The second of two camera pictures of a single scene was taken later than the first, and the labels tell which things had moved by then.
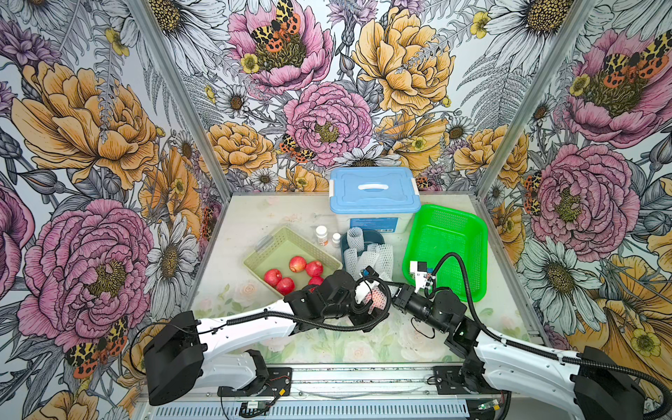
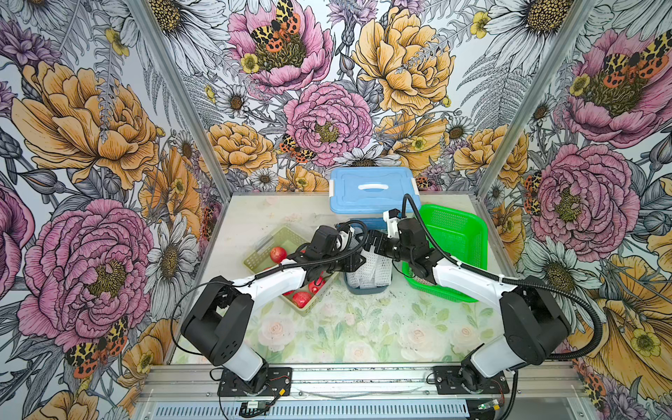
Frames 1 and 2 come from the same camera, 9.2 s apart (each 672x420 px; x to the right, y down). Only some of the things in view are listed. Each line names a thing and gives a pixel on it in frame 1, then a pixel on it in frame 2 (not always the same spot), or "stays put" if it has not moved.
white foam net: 379,257 stays put
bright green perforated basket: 433,232 stays put
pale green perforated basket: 277,252 stays put
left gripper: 370,320 → 352,257
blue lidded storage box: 383,199 stays put
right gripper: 403,297 → 382,238
